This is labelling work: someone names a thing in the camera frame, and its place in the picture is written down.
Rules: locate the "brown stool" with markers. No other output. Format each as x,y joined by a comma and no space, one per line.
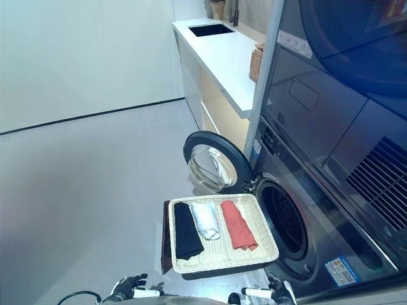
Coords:
166,238

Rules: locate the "dark faucet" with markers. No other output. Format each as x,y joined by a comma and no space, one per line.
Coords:
234,12

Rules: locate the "black cloth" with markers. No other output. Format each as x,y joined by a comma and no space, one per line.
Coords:
187,228

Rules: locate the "white appliance enclosure panel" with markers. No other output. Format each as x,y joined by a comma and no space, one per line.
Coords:
264,79

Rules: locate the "small brown wicker basket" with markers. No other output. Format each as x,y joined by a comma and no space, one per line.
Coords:
256,63

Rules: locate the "white cloth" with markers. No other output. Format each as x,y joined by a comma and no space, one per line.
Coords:
205,219

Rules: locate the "dark grey stacked dryer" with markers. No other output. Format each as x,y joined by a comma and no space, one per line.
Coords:
318,79

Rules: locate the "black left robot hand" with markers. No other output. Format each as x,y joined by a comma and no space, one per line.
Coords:
124,286

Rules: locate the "white counter cabinet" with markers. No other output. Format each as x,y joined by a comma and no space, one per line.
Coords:
219,54

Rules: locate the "round glass washer door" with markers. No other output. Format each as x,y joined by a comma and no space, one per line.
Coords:
197,141

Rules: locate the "cream wicker basket tray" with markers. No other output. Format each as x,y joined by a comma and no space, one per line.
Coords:
222,257

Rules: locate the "red cloth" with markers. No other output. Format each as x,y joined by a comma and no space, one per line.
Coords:
237,225

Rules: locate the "black recessed sink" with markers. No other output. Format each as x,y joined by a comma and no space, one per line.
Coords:
211,30

